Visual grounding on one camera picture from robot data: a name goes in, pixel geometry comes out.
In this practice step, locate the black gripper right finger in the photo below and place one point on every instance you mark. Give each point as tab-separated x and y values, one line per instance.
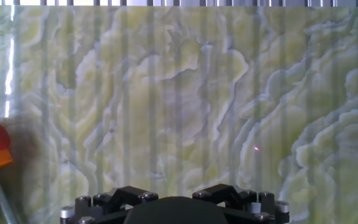
228	196

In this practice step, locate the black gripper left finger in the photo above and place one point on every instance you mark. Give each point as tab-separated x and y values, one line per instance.
117	199

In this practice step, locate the green marble pattern mat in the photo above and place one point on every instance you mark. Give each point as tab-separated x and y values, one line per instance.
179	102

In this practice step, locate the black C-clamp silver screw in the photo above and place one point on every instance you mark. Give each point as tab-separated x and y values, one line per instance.
2	199

